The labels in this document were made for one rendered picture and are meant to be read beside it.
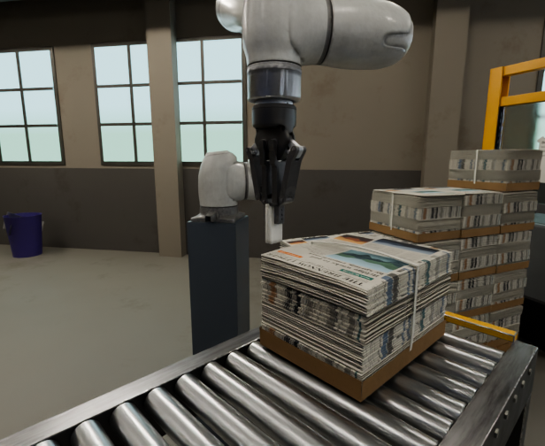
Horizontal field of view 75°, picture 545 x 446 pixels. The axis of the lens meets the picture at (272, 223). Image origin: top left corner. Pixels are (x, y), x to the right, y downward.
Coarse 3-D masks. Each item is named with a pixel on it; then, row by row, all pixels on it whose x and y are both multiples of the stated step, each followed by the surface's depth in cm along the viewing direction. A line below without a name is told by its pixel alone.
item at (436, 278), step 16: (336, 240) 96; (352, 240) 95; (368, 240) 95; (384, 240) 95; (400, 256) 81; (416, 256) 81; (432, 256) 81; (448, 256) 85; (432, 272) 79; (448, 272) 85; (432, 288) 81; (448, 288) 87; (432, 304) 83; (432, 320) 85; (416, 336) 79
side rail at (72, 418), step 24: (240, 336) 91; (192, 360) 80; (216, 360) 81; (144, 384) 72; (168, 384) 73; (72, 408) 65; (96, 408) 65; (144, 408) 70; (24, 432) 59; (48, 432) 59; (72, 432) 61
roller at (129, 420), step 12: (120, 408) 65; (132, 408) 65; (120, 420) 63; (132, 420) 62; (144, 420) 62; (120, 432) 61; (132, 432) 60; (144, 432) 59; (156, 432) 60; (132, 444) 58; (144, 444) 57; (156, 444) 57; (168, 444) 58
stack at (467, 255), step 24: (288, 240) 183; (312, 240) 182; (456, 240) 183; (480, 240) 191; (456, 264) 186; (480, 264) 193; (456, 288) 188; (480, 288) 197; (456, 312) 192; (480, 336) 204
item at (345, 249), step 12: (348, 252) 85; (360, 252) 84; (372, 252) 84; (396, 264) 75; (408, 264) 76; (420, 264) 75; (420, 276) 76; (420, 288) 77; (408, 300) 73; (408, 312) 75; (408, 324) 76; (408, 336) 77
